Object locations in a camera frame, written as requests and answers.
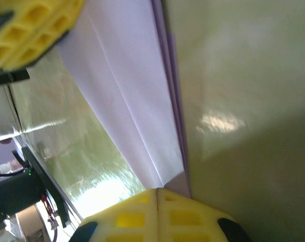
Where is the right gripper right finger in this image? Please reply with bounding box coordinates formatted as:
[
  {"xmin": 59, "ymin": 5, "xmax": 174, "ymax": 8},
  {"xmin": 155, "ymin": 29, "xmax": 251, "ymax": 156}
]
[{"xmin": 157, "ymin": 188, "xmax": 254, "ymax": 242}]

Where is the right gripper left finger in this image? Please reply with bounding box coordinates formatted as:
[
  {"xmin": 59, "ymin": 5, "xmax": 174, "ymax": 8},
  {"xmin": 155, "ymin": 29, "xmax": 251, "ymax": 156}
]
[{"xmin": 71, "ymin": 188, "xmax": 158, "ymax": 242}]

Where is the lilac square paper sheet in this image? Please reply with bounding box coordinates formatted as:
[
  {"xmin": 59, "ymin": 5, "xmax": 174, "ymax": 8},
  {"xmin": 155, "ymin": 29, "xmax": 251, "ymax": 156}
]
[{"xmin": 56, "ymin": 0, "xmax": 193, "ymax": 199}]

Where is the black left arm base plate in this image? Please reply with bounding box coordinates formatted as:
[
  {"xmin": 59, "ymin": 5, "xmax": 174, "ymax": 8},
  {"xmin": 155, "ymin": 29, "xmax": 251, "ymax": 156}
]
[{"xmin": 21, "ymin": 146, "xmax": 70, "ymax": 229}]

